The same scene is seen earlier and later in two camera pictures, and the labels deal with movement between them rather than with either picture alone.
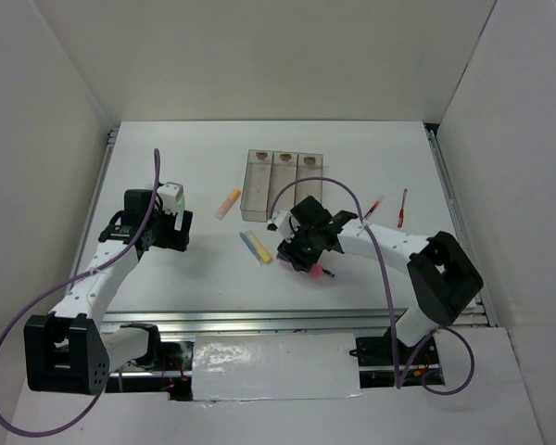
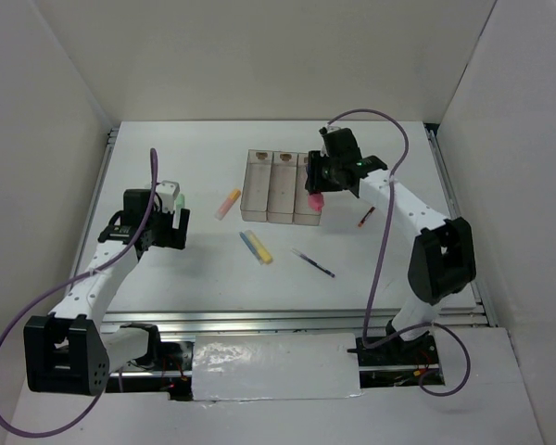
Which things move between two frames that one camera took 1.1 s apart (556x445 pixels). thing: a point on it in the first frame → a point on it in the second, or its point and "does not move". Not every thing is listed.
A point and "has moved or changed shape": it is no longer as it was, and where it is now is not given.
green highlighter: [180, 212] does not move
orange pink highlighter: [228, 202] does not move
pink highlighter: [316, 271] has moved or changed shape
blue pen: [250, 247] does not move
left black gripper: [176, 240] does not move
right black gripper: [290, 250] → [314, 180]
